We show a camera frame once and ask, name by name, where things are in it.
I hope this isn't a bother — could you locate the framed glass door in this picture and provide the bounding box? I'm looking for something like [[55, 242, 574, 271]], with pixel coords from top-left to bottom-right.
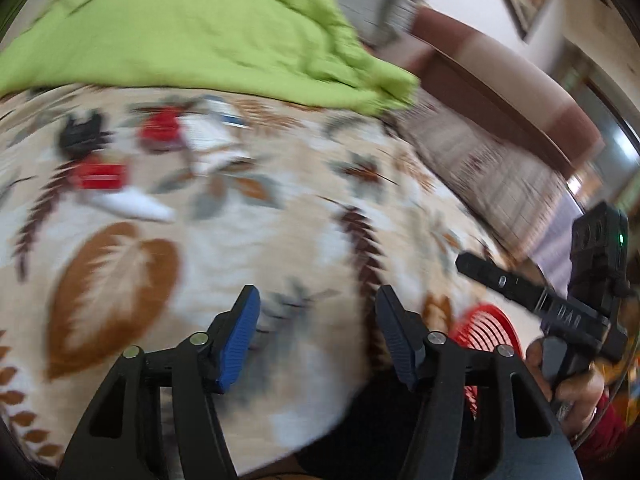
[[555, 40, 640, 211]]

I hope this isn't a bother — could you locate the grey quilted pillow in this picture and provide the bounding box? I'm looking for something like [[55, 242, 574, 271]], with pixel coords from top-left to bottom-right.
[[305, 0, 433, 48]]

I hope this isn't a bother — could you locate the red mesh basket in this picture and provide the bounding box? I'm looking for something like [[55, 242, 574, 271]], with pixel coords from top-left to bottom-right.
[[447, 302, 526, 418]]

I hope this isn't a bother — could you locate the red wrapper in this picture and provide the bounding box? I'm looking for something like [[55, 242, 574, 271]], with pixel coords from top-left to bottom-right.
[[139, 107, 183, 151]]

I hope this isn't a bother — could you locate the person's right hand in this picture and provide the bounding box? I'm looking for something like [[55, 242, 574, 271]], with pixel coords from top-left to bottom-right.
[[525, 337, 608, 441]]

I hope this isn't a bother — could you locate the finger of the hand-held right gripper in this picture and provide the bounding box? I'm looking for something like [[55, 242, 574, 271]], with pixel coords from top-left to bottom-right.
[[456, 252, 546, 313]]

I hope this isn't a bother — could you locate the leaf print blanket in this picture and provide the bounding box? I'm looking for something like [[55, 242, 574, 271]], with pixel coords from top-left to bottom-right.
[[0, 82, 546, 478]]

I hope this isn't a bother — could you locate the white box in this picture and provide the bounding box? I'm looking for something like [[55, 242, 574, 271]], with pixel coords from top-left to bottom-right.
[[92, 187, 176, 223]]

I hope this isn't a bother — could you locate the torn white paper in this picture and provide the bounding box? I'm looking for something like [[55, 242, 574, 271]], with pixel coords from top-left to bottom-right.
[[182, 120, 241, 173]]

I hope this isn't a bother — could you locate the black plastic bag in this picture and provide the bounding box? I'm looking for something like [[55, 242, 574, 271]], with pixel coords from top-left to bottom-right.
[[59, 112, 113, 158]]

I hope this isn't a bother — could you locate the green quilt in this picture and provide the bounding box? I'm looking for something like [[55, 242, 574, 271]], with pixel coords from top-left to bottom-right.
[[0, 0, 421, 116]]

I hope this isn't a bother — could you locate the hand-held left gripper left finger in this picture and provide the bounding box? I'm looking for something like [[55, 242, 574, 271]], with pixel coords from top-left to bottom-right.
[[55, 285, 262, 480]]

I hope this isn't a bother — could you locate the person's black trouser leg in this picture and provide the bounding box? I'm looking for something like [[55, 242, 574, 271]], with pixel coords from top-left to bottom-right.
[[295, 370, 431, 480]]

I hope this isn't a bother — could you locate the small red box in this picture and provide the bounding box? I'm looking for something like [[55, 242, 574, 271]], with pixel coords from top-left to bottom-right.
[[70, 157, 130, 191]]

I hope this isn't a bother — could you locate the striped floral pillow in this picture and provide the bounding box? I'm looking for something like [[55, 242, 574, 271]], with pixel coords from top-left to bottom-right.
[[400, 95, 566, 256]]

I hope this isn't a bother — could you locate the person's right forearm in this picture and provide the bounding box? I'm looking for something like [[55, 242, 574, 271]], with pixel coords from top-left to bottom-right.
[[570, 395, 631, 461]]

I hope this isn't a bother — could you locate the brown sofa headboard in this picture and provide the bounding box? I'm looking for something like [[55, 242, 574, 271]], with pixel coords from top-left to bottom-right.
[[410, 7, 603, 178]]

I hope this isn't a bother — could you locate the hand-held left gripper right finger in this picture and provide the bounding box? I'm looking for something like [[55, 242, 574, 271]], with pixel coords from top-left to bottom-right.
[[375, 285, 583, 480]]

